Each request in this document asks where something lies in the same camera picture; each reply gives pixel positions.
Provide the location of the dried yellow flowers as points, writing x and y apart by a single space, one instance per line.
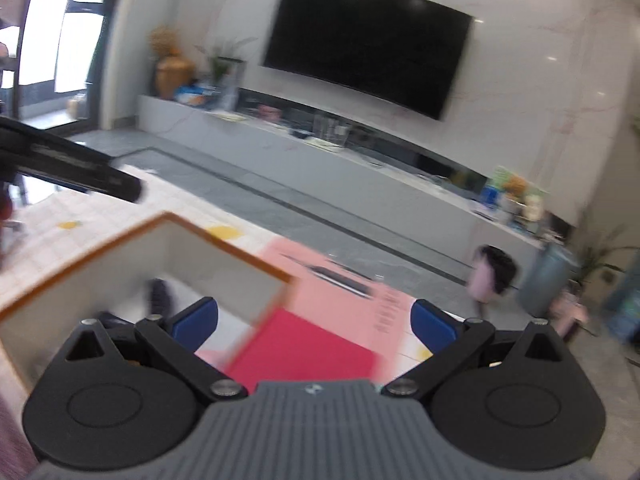
164 40

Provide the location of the white box with orange rim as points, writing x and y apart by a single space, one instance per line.
210 260

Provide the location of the glass balcony door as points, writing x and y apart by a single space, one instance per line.
75 35

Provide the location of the green picture card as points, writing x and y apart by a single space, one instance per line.
505 180

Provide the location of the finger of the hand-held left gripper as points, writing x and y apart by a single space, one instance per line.
75 162

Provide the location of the red flat case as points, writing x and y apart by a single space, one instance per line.
310 350

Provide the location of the purple floral cloth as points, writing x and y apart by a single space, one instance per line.
12 440

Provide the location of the green plant in glass vase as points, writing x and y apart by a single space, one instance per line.
225 62

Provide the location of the grey television cabinet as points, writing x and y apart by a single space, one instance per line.
350 175

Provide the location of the pink bin with black bag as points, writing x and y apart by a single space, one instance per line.
487 280

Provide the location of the blue and white packet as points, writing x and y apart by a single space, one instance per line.
192 95

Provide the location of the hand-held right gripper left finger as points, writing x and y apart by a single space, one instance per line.
196 322

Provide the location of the grey round bin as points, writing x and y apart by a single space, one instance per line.
545 280

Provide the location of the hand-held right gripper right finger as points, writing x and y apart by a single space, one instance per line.
430 327

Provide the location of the black wall television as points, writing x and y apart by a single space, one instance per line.
365 45

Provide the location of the pink flat box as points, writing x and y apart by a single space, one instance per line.
390 310

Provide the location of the white router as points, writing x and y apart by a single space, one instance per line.
330 135

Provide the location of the tall green floor plant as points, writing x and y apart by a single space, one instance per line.
605 255

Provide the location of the gold vase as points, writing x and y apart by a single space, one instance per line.
172 77

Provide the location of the small plush toys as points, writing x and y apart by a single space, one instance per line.
525 202

